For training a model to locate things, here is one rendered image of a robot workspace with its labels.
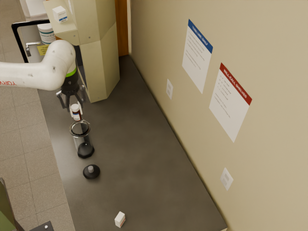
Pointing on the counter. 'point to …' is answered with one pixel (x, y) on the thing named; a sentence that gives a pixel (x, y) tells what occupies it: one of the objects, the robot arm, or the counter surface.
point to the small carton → (60, 14)
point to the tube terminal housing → (97, 45)
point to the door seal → (18, 36)
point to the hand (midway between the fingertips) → (75, 109)
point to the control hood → (60, 29)
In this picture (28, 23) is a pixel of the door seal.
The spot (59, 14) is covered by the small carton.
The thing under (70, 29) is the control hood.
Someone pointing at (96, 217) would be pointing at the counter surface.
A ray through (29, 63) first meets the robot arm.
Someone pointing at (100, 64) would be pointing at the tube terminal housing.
